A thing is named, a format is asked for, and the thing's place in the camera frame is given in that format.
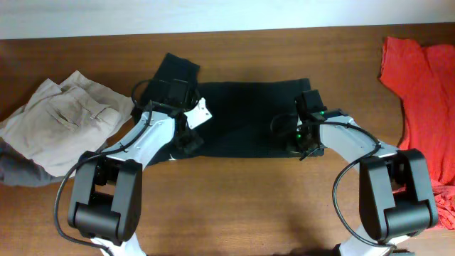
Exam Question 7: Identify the dark green t-shirt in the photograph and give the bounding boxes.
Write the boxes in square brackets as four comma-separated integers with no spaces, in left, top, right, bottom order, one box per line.
[138,53,311,164]

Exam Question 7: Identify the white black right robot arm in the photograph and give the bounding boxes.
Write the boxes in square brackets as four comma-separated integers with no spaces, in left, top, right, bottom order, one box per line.
[295,110,438,255]

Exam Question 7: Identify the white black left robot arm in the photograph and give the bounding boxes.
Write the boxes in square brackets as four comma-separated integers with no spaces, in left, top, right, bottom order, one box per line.
[68,98,212,255]

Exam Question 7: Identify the beige folded trousers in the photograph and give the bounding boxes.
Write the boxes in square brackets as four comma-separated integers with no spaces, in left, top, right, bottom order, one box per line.
[1,71,134,177]

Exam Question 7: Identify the red t-shirt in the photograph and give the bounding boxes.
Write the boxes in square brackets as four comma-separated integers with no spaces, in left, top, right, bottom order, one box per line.
[379,37,454,230]

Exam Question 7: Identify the grey folded garment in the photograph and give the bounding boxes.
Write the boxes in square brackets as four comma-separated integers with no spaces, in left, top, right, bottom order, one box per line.
[0,138,107,188]

